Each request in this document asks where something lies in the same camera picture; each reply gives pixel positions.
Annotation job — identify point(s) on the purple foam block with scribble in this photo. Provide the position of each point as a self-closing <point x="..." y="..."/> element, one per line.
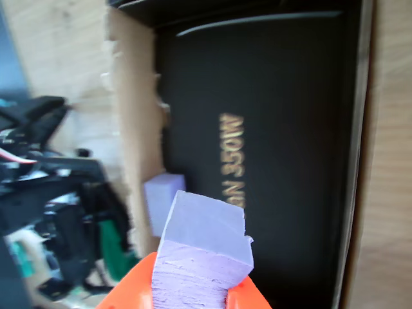
<point x="199" y="257"/>

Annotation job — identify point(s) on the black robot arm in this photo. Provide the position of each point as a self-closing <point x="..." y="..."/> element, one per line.
<point x="64" y="180"/>

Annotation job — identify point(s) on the black cardboard box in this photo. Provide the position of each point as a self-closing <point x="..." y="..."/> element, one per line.
<point x="289" y="161"/>

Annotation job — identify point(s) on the dark green clamp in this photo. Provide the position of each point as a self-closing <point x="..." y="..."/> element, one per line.
<point x="114" y="248"/>

